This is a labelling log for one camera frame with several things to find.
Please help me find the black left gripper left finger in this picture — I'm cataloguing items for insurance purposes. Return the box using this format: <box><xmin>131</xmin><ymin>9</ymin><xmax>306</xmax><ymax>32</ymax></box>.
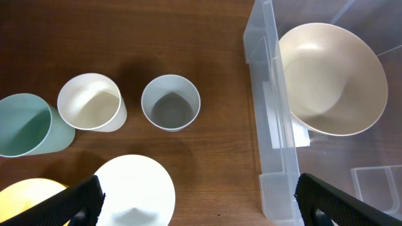
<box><xmin>1</xmin><ymin>175</ymin><xmax>106</xmax><ymax>226</ymax></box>

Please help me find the cream large bowl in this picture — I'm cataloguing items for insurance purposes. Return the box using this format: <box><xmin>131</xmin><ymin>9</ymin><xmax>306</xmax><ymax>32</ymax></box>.
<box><xmin>279</xmin><ymin>23</ymin><xmax>388</xmax><ymax>136</ymax></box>

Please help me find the white small bowl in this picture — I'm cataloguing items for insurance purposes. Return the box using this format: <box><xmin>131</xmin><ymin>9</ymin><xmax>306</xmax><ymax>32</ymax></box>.
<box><xmin>94</xmin><ymin>154</ymin><xmax>176</xmax><ymax>226</ymax></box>

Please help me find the clear plastic storage container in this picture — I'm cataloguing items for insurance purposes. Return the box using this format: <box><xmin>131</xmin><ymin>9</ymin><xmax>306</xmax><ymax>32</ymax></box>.
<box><xmin>243</xmin><ymin>0</ymin><xmax>401</xmax><ymax>225</ymax></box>

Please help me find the cream cup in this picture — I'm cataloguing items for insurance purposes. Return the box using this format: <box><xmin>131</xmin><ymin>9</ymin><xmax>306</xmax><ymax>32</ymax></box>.
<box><xmin>57</xmin><ymin>73</ymin><xmax>128</xmax><ymax>132</ymax></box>

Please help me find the mint green cup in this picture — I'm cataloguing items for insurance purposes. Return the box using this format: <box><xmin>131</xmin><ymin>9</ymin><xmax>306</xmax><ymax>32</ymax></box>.
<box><xmin>1</xmin><ymin>93</ymin><xmax>75</xmax><ymax>158</ymax></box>

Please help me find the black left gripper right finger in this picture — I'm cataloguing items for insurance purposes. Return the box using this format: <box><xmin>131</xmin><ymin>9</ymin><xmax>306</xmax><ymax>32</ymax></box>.
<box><xmin>295</xmin><ymin>173</ymin><xmax>401</xmax><ymax>226</ymax></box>

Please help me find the grey cup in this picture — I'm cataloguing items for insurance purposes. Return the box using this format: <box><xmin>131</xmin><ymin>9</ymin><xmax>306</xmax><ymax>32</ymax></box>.
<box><xmin>141</xmin><ymin>74</ymin><xmax>201</xmax><ymax>132</ymax></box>

